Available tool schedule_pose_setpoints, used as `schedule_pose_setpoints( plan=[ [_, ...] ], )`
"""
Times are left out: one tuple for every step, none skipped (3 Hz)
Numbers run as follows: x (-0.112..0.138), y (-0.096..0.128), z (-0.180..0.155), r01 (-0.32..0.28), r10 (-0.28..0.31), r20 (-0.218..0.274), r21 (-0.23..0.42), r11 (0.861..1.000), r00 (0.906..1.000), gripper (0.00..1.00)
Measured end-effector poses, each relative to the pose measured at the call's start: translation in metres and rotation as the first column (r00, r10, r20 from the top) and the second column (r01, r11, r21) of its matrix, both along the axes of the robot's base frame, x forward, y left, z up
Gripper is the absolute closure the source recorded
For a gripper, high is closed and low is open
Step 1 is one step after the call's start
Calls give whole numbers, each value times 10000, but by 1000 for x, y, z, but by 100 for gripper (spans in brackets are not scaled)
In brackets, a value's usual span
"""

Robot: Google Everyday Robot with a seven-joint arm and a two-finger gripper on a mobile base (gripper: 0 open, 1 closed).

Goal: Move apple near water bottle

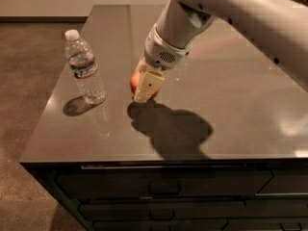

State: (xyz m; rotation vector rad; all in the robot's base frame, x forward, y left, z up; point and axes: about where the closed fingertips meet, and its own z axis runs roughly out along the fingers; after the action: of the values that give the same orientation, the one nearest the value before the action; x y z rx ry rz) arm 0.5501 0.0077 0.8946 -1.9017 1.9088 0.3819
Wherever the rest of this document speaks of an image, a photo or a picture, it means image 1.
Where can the clear plastic water bottle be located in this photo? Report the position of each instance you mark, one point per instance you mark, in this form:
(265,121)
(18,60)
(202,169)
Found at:
(84,68)

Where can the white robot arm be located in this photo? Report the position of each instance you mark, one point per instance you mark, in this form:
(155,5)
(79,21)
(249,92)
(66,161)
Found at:
(278,28)

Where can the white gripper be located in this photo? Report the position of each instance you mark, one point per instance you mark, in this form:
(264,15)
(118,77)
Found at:
(159,54)

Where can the dark lower drawer front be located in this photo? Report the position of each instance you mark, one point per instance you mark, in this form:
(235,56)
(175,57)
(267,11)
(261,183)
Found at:
(281,208)

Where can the dark right drawer front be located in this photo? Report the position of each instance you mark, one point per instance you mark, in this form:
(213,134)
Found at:
(287,182)

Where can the dark cabinet drawer front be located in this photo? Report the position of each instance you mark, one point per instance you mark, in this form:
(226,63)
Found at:
(164,182)

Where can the red apple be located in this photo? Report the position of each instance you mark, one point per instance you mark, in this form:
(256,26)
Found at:
(134,82)

